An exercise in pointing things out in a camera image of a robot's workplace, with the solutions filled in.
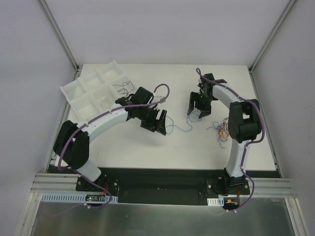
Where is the blue thin wire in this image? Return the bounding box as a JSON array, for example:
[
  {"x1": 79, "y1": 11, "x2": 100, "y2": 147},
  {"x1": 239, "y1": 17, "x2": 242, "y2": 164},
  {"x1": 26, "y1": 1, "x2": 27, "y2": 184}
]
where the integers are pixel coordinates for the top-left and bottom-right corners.
[{"x1": 164, "y1": 111, "x2": 203, "y2": 135}]

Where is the coloured wire bundle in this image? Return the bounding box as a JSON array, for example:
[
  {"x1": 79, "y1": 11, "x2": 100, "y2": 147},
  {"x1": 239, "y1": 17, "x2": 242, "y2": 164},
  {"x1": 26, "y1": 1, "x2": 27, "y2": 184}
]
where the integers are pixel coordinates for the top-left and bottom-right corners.
[{"x1": 206, "y1": 118, "x2": 234, "y2": 149}]

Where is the dark thin wire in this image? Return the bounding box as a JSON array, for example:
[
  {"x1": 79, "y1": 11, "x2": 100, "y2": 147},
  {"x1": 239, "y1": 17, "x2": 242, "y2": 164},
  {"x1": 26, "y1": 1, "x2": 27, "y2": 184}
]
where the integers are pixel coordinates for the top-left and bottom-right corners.
[{"x1": 112, "y1": 80, "x2": 136, "y2": 98}]

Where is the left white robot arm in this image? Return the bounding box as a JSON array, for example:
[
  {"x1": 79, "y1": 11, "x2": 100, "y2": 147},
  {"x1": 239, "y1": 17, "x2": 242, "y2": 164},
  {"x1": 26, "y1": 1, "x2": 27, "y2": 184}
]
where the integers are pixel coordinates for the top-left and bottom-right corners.
[{"x1": 53, "y1": 87, "x2": 168, "y2": 191}]

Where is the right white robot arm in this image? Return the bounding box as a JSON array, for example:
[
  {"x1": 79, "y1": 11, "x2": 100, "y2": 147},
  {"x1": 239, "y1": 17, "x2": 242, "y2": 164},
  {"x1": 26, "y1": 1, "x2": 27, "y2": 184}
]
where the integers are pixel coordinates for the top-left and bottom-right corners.
[{"x1": 187, "y1": 69, "x2": 265, "y2": 194}]

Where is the white foam compartment tray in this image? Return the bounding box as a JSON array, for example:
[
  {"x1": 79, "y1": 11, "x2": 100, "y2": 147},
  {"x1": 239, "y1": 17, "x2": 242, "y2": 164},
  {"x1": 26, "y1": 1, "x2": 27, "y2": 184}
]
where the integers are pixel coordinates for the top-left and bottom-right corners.
[{"x1": 60, "y1": 61, "x2": 137, "y2": 121}]

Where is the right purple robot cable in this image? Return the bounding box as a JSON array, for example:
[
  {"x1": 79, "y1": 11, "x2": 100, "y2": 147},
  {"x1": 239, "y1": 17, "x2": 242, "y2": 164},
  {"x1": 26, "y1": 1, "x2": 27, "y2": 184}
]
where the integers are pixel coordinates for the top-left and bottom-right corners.
[{"x1": 195, "y1": 67, "x2": 266, "y2": 177}]

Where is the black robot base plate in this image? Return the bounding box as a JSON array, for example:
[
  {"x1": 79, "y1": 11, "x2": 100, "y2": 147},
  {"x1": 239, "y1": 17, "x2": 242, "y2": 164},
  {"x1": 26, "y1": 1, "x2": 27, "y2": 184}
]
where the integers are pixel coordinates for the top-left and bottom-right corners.
[{"x1": 75, "y1": 168, "x2": 250, "y2": 206}]

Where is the left aluminium frame post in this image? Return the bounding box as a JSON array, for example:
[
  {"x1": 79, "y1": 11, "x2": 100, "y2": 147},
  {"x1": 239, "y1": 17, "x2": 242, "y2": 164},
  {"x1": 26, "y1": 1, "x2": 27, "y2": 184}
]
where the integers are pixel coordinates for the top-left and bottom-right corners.
[{"x1": 36, "y1": 0, "x2": 80, "y2": 72}]

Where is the aluminium frame post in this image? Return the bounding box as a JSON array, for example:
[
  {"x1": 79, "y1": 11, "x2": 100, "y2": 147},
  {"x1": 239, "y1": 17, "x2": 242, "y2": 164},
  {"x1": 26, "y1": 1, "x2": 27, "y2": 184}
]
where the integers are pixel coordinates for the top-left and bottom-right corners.
[
  {"x1": 36, "y1": 0, "x2": 80, "y2": 72},
  {"x1": 249, "y1": 0, "x2": 298, "y2": 74}
]

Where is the right white cable duct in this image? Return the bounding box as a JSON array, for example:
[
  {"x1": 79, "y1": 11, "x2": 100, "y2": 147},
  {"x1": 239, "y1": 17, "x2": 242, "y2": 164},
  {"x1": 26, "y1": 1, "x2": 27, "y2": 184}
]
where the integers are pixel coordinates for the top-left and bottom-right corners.
[{"x1": 207, "y1": 197, "x2": 224, "y2": 207}]

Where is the white cable duct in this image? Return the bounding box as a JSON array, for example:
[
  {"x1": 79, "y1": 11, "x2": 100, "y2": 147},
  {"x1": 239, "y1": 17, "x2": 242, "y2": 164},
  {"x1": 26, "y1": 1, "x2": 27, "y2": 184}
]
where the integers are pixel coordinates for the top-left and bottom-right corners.
[
  {"x1": 41, "y1": 193, "x2": 118, "y2": 204},
  {"x1": 207, "y1": 197, "x2": 224, "y2": 207}
]

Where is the left white cable duct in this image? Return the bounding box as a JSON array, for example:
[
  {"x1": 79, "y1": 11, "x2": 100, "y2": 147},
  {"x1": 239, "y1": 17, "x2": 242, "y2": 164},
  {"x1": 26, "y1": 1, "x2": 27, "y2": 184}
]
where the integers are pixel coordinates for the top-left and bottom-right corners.
[{"x1": 41, "y1": 193, "x2": 118, "y2": 204}]

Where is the aluminium front rail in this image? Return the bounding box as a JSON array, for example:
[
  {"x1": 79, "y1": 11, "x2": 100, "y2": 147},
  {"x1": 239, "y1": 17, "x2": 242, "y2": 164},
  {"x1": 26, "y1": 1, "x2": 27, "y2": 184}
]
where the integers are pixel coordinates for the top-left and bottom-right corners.
[{"x1": 31, "y1": 173, "x2": 298, "y2": 198}]

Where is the right aluminium frame post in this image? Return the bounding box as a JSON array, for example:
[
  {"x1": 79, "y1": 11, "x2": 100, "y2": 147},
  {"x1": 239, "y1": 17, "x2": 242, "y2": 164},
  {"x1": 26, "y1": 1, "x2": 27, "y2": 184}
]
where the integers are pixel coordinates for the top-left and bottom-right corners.
[{"x1": 249, "y1": 0, "x2": 298, "y2": 74}]

